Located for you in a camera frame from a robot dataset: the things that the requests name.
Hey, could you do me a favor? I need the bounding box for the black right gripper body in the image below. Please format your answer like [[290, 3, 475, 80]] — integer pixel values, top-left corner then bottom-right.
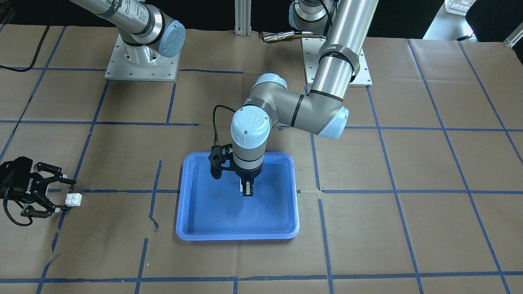
[[0, 156, 46, 205]]

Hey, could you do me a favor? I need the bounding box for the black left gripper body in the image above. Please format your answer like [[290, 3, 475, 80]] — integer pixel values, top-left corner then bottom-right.
[[235, 169, 260, 183]]

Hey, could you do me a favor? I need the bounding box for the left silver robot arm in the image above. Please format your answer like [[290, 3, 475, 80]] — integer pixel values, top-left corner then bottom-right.
[[228, 0, 378, 196]]

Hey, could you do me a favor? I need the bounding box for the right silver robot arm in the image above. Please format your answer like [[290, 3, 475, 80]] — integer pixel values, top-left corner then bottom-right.
[[1, 0, 186, 226]]

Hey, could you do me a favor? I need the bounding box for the blue plastic tray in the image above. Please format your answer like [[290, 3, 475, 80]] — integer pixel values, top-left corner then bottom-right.
[[176, 152, 299, 241]]

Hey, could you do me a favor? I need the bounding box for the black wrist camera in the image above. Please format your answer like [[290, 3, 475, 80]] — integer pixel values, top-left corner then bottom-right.
[[208, 143, 234, 179]]

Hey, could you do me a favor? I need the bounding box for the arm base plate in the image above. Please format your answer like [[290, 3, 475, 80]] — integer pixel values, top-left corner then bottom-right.
[[301, 37, 373, 87], [105, 35, 180, 82]]

